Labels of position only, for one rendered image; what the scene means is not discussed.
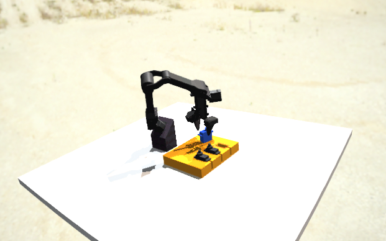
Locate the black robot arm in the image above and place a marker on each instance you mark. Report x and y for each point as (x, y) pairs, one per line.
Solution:
(197, 88)

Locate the blue micro servo with brown cable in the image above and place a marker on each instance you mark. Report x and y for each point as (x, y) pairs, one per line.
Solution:
(204, 137)

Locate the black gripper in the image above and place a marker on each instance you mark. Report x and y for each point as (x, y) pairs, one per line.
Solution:
(209, 122)

